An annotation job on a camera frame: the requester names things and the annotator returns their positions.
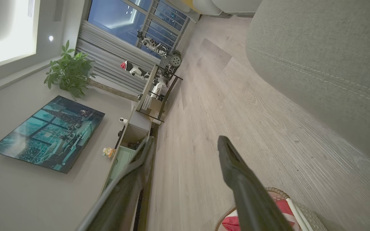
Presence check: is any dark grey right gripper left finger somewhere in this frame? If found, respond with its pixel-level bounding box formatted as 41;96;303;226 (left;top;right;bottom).
76;136;155;231

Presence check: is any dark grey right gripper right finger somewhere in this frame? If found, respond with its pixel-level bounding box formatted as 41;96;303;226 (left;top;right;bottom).
217;135;294;231

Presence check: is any red jersey with white numbers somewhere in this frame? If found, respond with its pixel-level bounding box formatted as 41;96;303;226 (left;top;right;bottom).
222;192;296;231

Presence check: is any grey fabric sofa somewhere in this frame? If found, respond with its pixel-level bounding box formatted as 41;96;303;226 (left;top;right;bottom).
245;0;370;175

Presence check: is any white woven-rim laundry basket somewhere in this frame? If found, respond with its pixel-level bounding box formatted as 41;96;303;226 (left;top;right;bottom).
215;187;328;231

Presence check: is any long low television cabinet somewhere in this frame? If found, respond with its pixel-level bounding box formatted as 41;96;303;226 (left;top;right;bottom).
101;109;156;193

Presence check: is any white robot figure red head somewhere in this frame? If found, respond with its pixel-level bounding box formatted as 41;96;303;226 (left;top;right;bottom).
120;60;151;80

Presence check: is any green leafy potted plant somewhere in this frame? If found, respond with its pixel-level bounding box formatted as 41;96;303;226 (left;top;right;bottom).
44;40;97;100

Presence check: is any grey pleated curtain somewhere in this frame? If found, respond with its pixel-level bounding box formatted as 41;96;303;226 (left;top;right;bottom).
76;20;155;95

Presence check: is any round dotted grey ball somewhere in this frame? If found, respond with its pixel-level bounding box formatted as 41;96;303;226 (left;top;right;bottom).
169;50;182;68

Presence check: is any white black robot figure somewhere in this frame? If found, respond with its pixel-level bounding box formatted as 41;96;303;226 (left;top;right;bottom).
137;30;169;56

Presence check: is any large glass window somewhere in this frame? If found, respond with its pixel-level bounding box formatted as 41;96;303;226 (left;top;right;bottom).
87;0;190;60

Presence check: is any grey metal window railing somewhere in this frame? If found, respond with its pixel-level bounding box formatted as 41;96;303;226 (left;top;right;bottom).
136;0;190;59

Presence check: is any wall-mounted flat television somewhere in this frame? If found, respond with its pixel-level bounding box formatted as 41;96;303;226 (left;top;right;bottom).
0;95;105;174

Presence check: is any black frame display shelf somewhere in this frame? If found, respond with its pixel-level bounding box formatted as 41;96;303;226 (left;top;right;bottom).
137;64;184;124

